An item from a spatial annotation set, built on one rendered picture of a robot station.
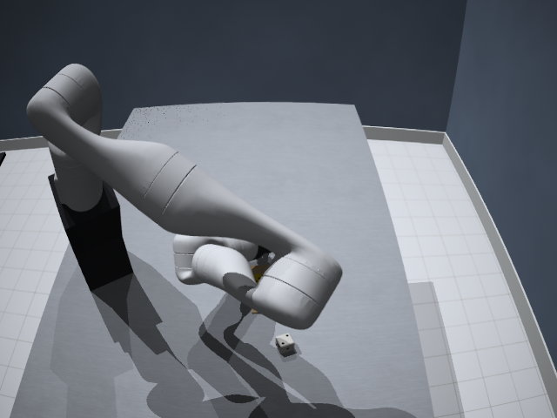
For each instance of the white die with black pips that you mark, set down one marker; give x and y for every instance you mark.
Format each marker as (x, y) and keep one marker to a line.
(284, 343)

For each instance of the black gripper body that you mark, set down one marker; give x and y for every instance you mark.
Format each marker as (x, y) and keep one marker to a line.
(261, 251)

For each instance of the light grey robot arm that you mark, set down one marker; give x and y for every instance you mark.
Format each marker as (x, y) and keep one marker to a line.
(183, 199)

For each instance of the tan flat mat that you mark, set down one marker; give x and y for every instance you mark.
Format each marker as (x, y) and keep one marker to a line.
(258, 270)

